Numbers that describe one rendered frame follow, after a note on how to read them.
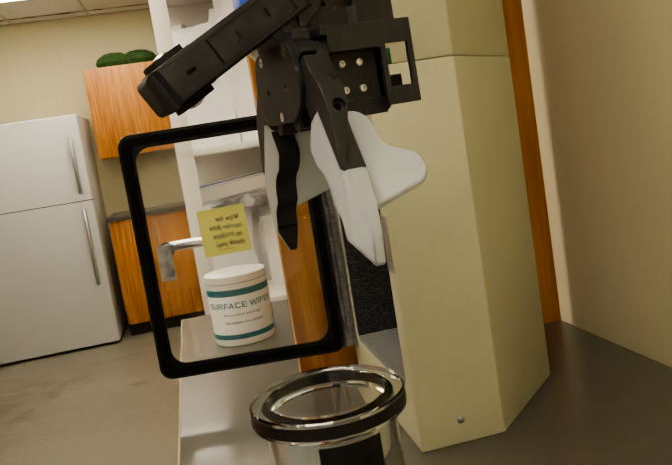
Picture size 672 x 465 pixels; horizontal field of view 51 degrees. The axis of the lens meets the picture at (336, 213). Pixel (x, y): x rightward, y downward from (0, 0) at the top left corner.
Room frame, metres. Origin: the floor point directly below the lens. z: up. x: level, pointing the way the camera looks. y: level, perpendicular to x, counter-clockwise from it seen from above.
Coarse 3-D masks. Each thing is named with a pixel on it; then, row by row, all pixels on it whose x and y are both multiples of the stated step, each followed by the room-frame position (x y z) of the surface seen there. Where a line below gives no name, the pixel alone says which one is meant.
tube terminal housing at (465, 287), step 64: (448, 0) 0.86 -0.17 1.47; (448, 64) 0.85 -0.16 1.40; (384, 128) 0.83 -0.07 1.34; (448, 128) 0.85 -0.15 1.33; (512, 128) 0.99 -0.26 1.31; (448, 192) 0.85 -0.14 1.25; (512, 192) 0.97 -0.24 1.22; (448, 256) 0.84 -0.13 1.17; (512, 256) 0.94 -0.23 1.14; (448, 320) 0.84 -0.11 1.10; (512, 320) 0.91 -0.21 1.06; (448, 384) 0.84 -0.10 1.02; (512, 384) 0.89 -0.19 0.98
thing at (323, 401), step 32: (288, 384) 0.51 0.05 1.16; (320, 384) 0.52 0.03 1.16; (352, 384) 0.51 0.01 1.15; (384, 384) 0.48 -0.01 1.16; (256, 416) 0.45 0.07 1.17; (288, 416) 0.44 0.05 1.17; (320, 416) 0.43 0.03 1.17; (352, 416) 0.43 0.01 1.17; (288, 448) 0.44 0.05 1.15; (320, 448) 0.43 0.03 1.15; (384, 448) 0.44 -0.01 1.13
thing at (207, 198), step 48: (192, 144) 1.13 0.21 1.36; (240, 144) 1.13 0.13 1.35; (144, 192) 1.12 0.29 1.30; (192, 192) 1.13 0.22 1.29; (240, 192) 1.13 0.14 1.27; (192, 240) 1.13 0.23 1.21; (240, 240) 1.13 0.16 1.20; (192, 288) 1.12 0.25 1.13; (240, 288) 1.13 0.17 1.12; (288, 288) 1.13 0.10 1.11; (192, 336) 1.12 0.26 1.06; (240, 336) 1.13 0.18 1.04; (288, 336) 1.13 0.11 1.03
